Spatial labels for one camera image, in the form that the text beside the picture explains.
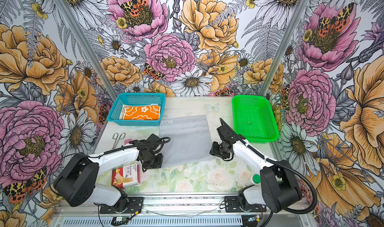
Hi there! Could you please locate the grey cloth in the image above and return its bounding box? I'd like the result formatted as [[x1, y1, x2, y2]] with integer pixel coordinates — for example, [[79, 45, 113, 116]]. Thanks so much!
[[159, 115, 213, 168]]

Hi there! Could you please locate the orange white towel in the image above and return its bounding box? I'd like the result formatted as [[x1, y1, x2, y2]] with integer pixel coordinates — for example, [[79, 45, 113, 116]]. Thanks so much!
[[119, 104, 161, 121]]

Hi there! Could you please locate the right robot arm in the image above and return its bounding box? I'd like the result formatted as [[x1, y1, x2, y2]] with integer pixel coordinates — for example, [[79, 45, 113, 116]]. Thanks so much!
[[210, 119, 318, 215]]

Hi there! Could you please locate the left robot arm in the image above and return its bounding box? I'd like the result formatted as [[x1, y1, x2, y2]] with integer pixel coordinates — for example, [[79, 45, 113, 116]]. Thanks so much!
[[54, 134, 171, 213]]

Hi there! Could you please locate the bandage box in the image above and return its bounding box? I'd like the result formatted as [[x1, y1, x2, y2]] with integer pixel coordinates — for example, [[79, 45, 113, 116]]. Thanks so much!
[[112, 163, 141, 189]]

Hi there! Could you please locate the green plastic basket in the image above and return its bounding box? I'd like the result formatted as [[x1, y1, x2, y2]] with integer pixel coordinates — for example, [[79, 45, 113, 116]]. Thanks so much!
[[232, 95, 280, 143]]

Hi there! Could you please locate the teal plastic basket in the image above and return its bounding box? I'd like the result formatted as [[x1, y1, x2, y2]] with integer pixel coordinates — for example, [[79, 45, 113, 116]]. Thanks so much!
[[107, 93, 166, 127]]

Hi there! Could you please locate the small green circuit board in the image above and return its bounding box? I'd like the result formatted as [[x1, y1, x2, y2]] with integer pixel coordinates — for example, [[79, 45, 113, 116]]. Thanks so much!
[[111, 217, 127, 225]]

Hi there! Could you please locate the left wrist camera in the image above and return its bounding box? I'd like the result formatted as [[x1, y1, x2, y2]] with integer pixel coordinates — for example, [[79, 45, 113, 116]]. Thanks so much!
[[146, 134, 163, 151]]

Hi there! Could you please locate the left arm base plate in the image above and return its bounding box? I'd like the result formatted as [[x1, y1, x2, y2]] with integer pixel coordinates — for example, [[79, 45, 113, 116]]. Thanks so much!
[[100, 197, 144, 214]]

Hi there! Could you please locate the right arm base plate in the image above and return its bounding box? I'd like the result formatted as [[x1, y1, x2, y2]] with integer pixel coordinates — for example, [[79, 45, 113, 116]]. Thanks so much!
[[224, 196, 267, 213]]

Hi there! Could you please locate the aluminium front rail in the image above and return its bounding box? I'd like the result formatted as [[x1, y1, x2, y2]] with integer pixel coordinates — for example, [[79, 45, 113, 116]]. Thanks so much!
[[53, 192, 310, 220]]

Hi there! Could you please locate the right aluminium frame post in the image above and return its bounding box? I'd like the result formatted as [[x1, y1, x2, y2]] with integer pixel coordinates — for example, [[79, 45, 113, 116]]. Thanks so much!
[[258, 0, 310, 96]]

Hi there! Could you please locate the aluminium frame post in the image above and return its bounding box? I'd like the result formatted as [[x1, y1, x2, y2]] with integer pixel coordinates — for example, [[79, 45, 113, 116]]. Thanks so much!
[[53, 0, 118, 101], [258, 0, 310, 96]]

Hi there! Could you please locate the left aluminium frame post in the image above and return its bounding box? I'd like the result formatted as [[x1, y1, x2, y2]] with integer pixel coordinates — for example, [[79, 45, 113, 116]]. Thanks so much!
[[53, 0, 118, 101]]

